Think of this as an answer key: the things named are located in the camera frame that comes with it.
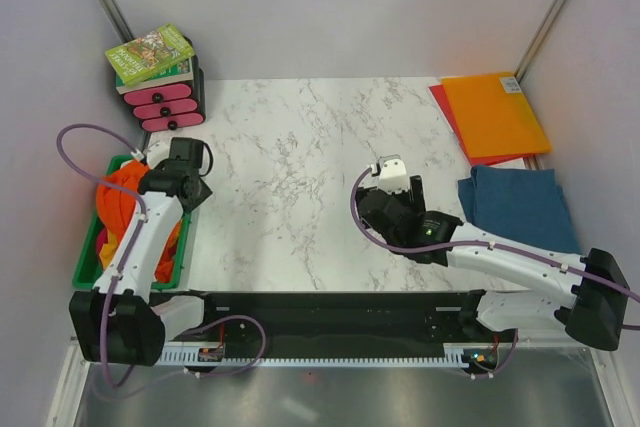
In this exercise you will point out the magenta t shirt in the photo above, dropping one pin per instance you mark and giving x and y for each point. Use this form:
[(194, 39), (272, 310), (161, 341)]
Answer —
[(106, 244)]

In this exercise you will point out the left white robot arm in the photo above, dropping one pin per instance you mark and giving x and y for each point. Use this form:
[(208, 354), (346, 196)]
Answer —
[(114, 321)]

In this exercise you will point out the dark green book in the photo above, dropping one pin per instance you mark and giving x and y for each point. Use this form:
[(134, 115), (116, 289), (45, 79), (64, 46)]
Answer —
[(182, 72)]

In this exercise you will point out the green plastic bin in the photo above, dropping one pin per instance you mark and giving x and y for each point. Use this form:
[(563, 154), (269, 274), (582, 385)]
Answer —
[(88, 268)]

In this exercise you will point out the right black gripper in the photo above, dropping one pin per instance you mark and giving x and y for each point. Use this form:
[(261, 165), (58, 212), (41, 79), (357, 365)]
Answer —
[(413, 199)]

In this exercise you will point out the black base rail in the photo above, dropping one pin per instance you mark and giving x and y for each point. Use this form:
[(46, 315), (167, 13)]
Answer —
[(341, 324)]

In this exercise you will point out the orange plastic folder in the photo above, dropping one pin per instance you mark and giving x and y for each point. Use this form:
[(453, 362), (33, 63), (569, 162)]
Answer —
[(494, 116)]

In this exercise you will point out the folded blue t shirt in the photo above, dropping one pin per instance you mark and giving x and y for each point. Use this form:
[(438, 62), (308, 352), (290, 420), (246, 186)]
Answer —
[(526, 206)]

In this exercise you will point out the white slotted cable duct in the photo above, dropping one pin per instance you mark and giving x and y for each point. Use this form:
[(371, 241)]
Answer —
[(187, 355)]

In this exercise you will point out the light green book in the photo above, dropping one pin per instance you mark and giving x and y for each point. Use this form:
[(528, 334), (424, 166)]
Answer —
[(144, 57)]

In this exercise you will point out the red plastic folder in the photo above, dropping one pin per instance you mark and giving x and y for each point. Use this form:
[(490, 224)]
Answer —
[(439, 94)]

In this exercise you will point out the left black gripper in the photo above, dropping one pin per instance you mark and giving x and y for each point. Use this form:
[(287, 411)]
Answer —
[(205, 192)]

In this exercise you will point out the orange t shirt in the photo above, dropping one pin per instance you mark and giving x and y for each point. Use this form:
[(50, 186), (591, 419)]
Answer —
[(115, 210)]

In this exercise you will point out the right aluminium corner post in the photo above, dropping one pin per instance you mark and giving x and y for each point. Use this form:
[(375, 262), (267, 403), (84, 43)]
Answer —
[(539, 39)]

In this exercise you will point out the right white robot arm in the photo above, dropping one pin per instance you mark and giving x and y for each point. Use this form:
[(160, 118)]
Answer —
[(585, 296)]

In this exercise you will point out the black pink drawer unit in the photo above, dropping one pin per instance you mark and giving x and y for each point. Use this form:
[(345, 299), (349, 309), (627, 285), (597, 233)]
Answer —
[(169, 107)]

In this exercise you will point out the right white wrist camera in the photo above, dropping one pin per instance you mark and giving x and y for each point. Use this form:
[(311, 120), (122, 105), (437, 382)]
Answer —
[(390, 175)]

